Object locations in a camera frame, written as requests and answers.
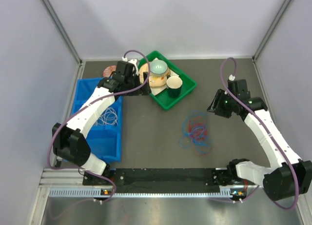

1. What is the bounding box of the beige patterned bowl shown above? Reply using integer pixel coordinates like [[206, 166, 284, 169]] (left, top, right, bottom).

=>
[[139, 63, 170, 87]]

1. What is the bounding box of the red patterned small plate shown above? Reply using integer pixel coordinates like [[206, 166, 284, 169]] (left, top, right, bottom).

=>
[[102, 65, 117, 77]]

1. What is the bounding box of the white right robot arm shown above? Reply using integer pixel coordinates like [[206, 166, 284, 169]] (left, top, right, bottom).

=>
[[207, 76, 312, 201]]

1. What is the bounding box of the red cable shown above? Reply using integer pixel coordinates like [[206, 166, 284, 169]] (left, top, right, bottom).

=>
[[181, 112, 213, 157]]

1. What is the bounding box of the green plastic tray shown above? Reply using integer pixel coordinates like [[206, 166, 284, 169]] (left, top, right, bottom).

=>
[[146, 51, 197, 110]]

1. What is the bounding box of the light teal bowl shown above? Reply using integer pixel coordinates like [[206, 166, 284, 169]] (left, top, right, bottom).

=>
[[150, 60, 168, 75]]

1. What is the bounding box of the blue cable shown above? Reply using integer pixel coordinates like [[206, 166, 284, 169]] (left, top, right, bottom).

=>
[[178, 110, 213, 156]]

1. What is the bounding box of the white cable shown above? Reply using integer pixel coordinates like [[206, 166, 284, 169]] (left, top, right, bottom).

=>
[[96, 107, 119, 127]]

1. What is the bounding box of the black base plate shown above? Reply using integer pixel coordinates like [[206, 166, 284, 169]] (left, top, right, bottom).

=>
[[82, 167, 247, 194]]

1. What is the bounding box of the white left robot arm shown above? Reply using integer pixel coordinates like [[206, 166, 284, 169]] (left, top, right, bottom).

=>
[[50, 58, 151, 184]]

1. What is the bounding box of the grey slotted cable duct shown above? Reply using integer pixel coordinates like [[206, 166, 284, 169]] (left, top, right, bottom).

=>
[[49, 188, 233, 198]]

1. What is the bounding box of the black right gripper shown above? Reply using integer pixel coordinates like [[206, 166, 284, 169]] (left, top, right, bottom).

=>
[[207, 89, 236, 118]]

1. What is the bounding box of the dark green mug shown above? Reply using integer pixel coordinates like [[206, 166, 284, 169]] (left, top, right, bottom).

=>
[[166, 76, 183, 98]]

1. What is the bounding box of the blue plastic bin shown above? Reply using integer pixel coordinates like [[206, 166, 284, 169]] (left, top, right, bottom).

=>
[[58, 78, 123, 164]]

